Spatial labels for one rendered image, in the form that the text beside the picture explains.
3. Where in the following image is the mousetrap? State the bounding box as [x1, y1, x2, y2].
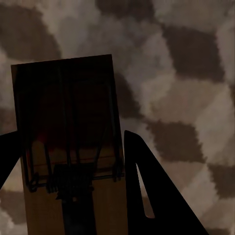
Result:
[11, 54, 128, 235]

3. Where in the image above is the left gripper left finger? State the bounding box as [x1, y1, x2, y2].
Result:
[0, 131, 21, 189]

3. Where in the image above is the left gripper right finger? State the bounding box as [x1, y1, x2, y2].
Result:
[123, 130, 209, 235]

